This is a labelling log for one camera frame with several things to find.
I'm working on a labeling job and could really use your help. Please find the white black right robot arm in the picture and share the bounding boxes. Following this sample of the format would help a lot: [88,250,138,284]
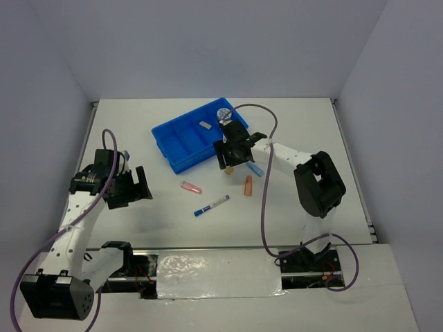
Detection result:
[213,120,346,270]

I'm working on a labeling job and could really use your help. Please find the white foil covered panel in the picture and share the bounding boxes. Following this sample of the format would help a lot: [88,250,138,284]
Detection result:
[156,249,286,299]

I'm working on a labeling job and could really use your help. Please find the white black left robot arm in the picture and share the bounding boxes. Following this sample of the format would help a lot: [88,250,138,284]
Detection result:
[19,149,152,321]

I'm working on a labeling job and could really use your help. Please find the pink translucent case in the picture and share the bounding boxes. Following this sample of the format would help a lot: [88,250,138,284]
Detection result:
[180,181,202,194]

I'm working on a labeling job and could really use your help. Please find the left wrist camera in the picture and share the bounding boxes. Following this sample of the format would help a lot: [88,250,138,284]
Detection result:
[118,150,130,174]

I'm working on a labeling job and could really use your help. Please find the blue slime jar printed lid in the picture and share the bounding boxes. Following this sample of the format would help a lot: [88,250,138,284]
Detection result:
[216,108,232,121]

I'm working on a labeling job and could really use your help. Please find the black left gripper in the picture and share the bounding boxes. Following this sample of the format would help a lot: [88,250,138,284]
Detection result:
[107,166,152,210]

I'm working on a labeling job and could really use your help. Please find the blue plastic compartment tray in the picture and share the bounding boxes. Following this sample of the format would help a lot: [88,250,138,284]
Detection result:
[152,98,233,174]

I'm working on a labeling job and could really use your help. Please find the blue translucent case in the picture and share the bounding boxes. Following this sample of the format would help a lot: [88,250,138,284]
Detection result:
[246,163,264,177]

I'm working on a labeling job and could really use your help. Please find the grey eraser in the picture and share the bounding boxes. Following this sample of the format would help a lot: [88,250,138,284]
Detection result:
[199,121,212,130]

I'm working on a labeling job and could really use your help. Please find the orange translucent case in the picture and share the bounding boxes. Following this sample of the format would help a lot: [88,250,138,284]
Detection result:
[244,175,253,196]

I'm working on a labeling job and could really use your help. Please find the blue white marker pen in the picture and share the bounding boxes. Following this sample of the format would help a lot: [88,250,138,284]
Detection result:
[194,195,230,217]

